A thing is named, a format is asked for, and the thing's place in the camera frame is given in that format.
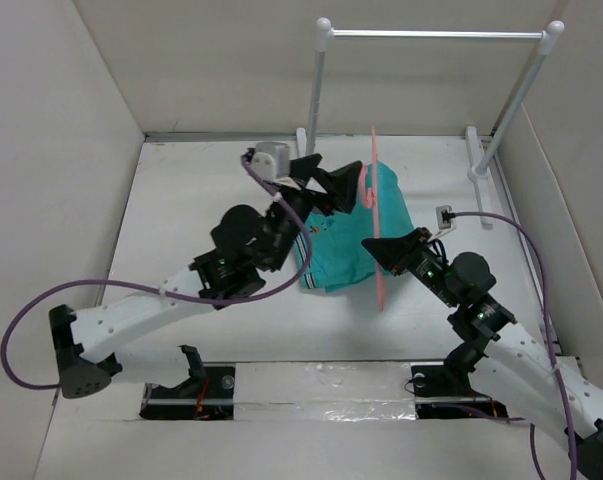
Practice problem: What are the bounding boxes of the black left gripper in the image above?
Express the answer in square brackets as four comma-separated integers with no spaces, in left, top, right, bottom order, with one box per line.
[262,154,358,273]

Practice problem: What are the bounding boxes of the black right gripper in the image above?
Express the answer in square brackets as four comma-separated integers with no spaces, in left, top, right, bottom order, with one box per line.
[360,227,460,308]

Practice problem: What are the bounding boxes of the pink plastic hanger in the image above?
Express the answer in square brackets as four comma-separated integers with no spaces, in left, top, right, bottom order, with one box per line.
[358,126,385,312]

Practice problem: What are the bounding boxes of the teal trousers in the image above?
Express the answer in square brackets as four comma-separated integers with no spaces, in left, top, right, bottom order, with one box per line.
[300,162,414,293]

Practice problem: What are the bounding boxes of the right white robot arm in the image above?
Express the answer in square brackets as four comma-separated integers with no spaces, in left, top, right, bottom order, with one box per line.
[361,228,603,479]

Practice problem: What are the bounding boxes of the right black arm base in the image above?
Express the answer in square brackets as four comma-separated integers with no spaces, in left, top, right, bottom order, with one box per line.
[403,362,510,422]

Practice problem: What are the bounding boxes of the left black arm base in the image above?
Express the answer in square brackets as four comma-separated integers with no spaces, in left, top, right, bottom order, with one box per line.
[139,363,236,422]

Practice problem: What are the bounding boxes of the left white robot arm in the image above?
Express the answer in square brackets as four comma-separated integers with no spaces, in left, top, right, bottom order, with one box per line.
[49,149,362,399]

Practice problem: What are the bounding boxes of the white metal clothes rack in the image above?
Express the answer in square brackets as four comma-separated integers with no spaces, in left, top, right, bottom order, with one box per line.
[296,17,565,229]

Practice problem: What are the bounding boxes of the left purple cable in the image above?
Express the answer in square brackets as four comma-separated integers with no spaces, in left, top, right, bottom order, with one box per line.
[0,154,316,391]

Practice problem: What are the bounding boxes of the purple cable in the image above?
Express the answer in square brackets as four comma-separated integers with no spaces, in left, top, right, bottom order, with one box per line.
[445,210,580,480]
[0,154,316,391]

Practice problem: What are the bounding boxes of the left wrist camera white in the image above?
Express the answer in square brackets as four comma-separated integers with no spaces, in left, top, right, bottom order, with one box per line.
[249,141,294,187]

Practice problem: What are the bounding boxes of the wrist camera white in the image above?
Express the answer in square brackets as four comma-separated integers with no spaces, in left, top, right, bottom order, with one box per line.
[430,205,456,241]
[249,141,294,187]

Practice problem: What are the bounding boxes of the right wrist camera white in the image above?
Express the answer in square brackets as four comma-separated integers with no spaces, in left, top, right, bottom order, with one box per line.
[430,205,456,241]

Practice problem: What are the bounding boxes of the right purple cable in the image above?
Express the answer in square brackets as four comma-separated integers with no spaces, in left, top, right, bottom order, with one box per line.
[445,210,580,480]

